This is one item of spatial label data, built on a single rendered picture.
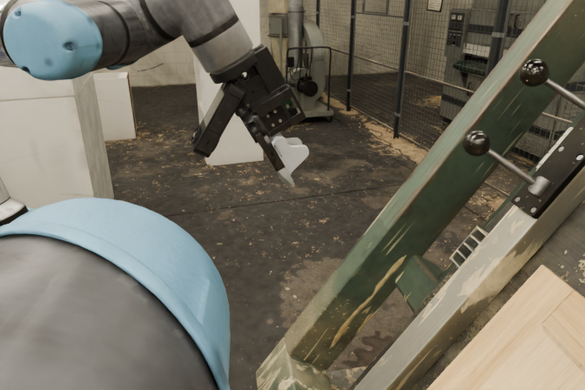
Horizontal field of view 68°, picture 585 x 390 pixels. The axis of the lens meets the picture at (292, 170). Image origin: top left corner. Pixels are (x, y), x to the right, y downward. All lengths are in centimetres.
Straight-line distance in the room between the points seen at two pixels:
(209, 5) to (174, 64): 808
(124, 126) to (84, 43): 507
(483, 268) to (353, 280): 31
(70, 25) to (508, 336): 63
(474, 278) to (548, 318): 11
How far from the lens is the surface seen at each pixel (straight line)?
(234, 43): 58
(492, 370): 68
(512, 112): 91
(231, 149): 445
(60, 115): 281
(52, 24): 48
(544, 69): 69
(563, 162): 71
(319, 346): 101
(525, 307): 68
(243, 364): 226
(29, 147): 290
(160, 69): 865
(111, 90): 545
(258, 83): 62
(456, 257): 77
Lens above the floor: 163
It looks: 22 degrees down
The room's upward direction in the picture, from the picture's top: straight up
